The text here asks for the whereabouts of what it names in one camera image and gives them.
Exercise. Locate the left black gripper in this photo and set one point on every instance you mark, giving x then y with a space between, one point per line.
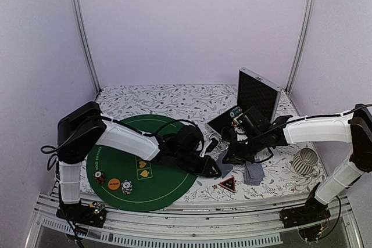
206 168

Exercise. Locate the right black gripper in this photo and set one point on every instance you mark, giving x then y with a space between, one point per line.
235 155

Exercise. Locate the blue backed cards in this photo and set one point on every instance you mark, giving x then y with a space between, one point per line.
224 168

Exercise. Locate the grey playing card deck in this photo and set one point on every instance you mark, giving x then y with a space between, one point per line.
254 174

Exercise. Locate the row of poker chips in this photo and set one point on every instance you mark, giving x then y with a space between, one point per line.
235 112

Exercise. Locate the orange big blind button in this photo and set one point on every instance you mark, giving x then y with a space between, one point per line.
114 184

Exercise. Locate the dark red chip stack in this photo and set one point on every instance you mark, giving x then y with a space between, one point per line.
99 177

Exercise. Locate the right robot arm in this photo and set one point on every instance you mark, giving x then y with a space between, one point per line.
352 126

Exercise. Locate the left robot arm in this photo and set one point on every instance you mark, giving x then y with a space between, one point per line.
179 140

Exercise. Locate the red black triangular button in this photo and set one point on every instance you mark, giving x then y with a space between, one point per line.
228 184

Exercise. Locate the aluminium poker chip case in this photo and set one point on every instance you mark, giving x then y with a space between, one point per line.
258 98

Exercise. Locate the striped ceramic mug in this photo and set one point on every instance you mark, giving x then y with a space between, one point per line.
304 161

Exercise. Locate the round green poker mat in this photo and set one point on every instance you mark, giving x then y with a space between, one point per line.
156 186

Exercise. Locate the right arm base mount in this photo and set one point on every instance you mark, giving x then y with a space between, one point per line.
305 216

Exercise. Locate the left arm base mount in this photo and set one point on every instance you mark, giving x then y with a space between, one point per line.
93 215

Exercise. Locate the right aluminium frame post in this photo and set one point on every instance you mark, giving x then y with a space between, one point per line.
309 5

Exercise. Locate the aluminium frame post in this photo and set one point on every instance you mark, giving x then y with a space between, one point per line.
78 14
309 5

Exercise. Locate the left aluminium frame post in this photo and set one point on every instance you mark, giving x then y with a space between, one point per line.
78 14

